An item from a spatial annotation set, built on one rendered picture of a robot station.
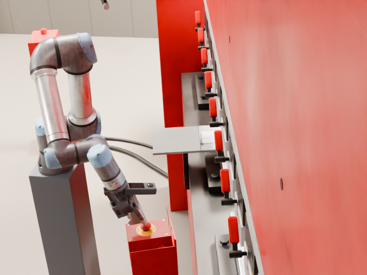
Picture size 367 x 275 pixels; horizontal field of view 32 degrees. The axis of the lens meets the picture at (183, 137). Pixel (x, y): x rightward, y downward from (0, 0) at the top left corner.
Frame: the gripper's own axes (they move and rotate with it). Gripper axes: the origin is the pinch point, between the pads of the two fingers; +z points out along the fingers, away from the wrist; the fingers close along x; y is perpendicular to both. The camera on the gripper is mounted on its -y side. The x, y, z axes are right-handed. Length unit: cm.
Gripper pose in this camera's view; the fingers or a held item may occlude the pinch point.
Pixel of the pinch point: (146, 221)
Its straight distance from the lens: 229.6
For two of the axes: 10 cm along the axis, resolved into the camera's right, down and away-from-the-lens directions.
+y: -9.1, 4.1, 0.6
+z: 3.8, 7.6, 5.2
